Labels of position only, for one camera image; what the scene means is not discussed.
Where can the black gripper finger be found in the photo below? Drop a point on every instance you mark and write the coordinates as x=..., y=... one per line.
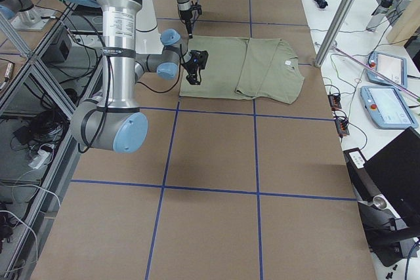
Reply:
x=189, y=29
x=198, y=77
x=191, y=77

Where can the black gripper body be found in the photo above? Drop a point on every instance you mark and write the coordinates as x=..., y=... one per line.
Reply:
x=186, y=16
x=190, y=67

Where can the olive green long-sleeve shirt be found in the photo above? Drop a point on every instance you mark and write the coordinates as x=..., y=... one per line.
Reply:
x=241, y=68

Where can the white power strip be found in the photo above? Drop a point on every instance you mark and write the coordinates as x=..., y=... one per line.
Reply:
x=43, y=156

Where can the blue teach pendant near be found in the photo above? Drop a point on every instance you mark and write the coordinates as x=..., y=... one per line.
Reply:
x=386, y=108

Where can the blue teach pendant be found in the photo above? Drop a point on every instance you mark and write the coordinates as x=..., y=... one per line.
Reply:
x=391, y=66
x=386, y=108

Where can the blue teach pendant far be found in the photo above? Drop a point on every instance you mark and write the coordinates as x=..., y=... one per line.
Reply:
x=391, y=66

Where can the aluminium frame post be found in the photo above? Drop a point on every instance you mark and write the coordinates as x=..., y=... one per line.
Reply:
x=333, y=30

